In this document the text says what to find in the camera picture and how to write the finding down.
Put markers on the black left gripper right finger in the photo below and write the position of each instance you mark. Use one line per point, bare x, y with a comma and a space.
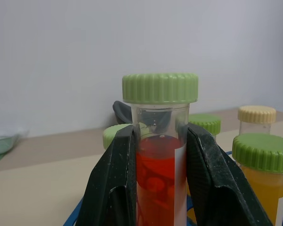
214, 179

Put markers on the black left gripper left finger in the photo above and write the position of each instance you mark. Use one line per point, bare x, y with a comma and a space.
110, 174

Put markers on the red liquid tube green cap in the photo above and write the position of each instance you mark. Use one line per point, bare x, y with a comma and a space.
160, 89

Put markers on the yellow liquid tube green cap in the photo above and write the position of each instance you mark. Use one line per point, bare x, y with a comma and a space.
264, 153

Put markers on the blue tube rack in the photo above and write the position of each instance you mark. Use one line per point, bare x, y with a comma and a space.
72, 217

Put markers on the tube with cream cap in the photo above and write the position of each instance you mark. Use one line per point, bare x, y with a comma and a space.
257, 115

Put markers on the dark grey curved object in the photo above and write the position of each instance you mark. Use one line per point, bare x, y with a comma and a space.
121, 113

